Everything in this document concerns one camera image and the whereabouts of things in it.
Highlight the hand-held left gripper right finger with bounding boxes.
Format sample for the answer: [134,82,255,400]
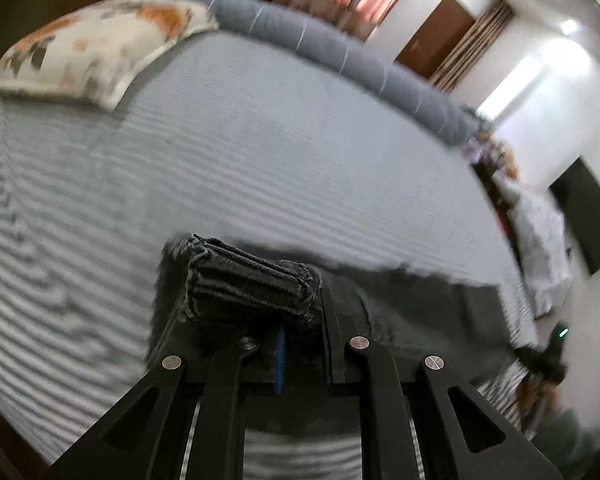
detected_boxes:
[320,285,564,480]

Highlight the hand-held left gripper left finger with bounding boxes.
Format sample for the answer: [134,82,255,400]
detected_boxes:
[42,324,288,480]

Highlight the dark grey denim pants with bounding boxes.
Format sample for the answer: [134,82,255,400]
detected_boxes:
[147,232,520,436]

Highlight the white cloth pile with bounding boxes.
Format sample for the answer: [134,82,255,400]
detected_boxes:
[495,180,575,319]

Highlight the cluttered colourful items pile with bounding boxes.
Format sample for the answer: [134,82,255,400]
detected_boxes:
[461,119,523,233]

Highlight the grey striped bed sheet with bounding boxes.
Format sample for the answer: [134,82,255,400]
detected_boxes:
[0,25,541,480]

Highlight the long grey bolster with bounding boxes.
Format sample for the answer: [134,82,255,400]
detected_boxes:
[169,0,482,147]

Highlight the brown striped curtain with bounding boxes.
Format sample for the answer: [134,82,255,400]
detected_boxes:
[429,0,517,94]

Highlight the brown wooden door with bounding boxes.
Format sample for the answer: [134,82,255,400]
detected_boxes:
[394,0,482,81]

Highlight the floral white orange pillow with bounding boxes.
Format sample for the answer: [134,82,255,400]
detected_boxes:
[0,0,222,112]

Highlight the black wall television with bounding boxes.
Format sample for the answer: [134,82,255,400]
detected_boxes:
[549,156,600,277]

